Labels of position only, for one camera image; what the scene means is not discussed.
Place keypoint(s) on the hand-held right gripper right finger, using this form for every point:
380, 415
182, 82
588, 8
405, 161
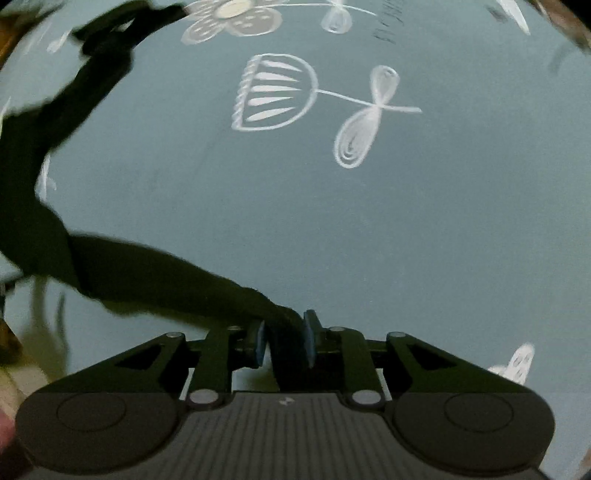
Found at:
310, 339

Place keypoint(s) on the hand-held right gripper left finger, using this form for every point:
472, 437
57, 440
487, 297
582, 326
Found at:
259, 344

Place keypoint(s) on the black pants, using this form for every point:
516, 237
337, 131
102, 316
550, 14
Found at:
138, 272

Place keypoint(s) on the bed with blue floral sheet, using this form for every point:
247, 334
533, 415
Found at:
369, 207

